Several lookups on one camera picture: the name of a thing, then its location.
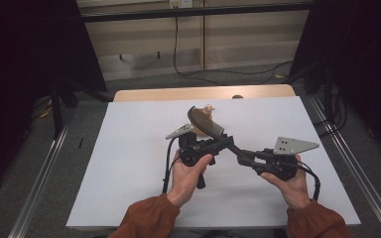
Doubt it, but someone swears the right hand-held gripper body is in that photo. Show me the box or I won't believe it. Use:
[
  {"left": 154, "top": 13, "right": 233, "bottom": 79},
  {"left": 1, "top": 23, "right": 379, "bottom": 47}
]
[{"left": 254, "top": 136, "right": 320, "bottom": 182}]

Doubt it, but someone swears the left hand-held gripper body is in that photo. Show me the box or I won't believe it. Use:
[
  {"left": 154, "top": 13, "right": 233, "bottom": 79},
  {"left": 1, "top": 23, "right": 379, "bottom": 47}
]
[{"left": 165, "top": 123, "right": 217, "bottom": 190}]

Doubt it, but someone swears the black spatula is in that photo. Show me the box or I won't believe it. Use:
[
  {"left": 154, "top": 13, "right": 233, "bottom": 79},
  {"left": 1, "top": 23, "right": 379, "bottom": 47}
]
[{"left": 187, "top": 105, "right": 246, "bottom": 159}]

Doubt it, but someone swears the tan cup with figurine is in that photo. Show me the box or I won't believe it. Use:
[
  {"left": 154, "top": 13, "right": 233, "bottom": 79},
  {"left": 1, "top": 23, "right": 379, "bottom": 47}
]
[{"left": 189, "top": 103, "right": 216, "bottom": 137}]

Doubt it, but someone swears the person's left hand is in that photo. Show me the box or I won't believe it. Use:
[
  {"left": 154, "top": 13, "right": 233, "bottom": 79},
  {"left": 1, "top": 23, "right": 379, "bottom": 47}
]
[{"left": 167, "top": 149, "right": 214, "bottom": 208}]

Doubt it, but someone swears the person's right hand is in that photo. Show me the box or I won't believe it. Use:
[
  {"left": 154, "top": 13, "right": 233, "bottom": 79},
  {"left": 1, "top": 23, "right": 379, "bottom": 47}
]
[{"left": 260, "top": 154, "right": 312, "bottom": 211}]

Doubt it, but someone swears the wooden table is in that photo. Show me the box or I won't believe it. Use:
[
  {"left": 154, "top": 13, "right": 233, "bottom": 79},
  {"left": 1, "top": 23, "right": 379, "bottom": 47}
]
[{"left": 113, "top": 83, "right": 297, "bottom": 103}]

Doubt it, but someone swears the white table board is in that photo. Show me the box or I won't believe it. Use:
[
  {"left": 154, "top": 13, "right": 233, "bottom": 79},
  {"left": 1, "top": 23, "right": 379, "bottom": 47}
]
[{"left": 65, "top": 95, "right": 362, "bottom": 230}]

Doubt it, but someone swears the black horizontal bar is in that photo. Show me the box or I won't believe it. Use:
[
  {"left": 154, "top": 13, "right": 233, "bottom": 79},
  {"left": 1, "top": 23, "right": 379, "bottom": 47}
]
[{"left": 78, "top": 2, "right": 316, "bottom": 24}]

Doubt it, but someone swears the black metal stand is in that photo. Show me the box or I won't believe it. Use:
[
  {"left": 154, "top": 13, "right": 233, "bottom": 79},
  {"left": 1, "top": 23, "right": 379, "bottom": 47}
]
[{"left": 51, "top": 77, "right": 80, "bottom": 140}]

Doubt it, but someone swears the dark curtain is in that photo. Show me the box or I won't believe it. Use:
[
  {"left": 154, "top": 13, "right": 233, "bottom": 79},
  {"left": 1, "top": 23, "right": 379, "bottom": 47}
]
[
  {"left": 0, "top": 0, "right": 108, "bottom": 196},
  {"left": 289, "top": 0, "right": 381, "bottom": 163}
]

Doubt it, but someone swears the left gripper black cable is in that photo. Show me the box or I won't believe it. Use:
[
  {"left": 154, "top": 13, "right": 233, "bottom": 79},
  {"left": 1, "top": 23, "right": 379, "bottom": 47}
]
[{"left": 161, "top": 136, "right": 180, "bottom": 194}]

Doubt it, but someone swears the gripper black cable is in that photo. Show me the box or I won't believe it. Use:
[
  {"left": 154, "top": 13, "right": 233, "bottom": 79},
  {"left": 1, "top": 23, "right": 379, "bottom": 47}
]
[
  {"left": 296, "top": 162, "right": 321, "bottom": 202},
  {"left": 161, "top": 136, "right": 180, "bottom": 194}
]

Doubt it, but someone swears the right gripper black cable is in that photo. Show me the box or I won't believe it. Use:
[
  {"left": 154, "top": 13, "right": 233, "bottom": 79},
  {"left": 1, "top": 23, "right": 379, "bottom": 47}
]
[{"left": 296, "top": 162, "right": 321, "bottom": 202}]

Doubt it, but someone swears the metal floor rail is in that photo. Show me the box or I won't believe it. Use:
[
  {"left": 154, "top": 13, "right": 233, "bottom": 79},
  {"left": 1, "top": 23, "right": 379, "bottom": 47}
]
[
  {"left": 8, "top": 98, "right": 77, "bottom": 238},
  {"left": 307, "top": 95, "right": 381, "bottom": 238}
]

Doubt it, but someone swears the bundle of black cables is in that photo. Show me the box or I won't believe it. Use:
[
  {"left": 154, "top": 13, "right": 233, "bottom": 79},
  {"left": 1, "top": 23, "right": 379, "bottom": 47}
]
[{"left": 312, "top": 83, "right": 348, "bottom": 138}]

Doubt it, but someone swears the long black floor cable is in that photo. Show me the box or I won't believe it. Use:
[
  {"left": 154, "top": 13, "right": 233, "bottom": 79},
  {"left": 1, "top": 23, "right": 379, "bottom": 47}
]
[{"left": 173, "top": 15, "right": 295, "bottom": 86}]

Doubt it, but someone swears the white wall outlet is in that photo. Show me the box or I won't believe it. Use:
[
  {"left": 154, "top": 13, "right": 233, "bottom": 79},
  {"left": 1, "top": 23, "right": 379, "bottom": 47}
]
[{"left": 169, "top": 0, "right": 193, "bottom": 9}]

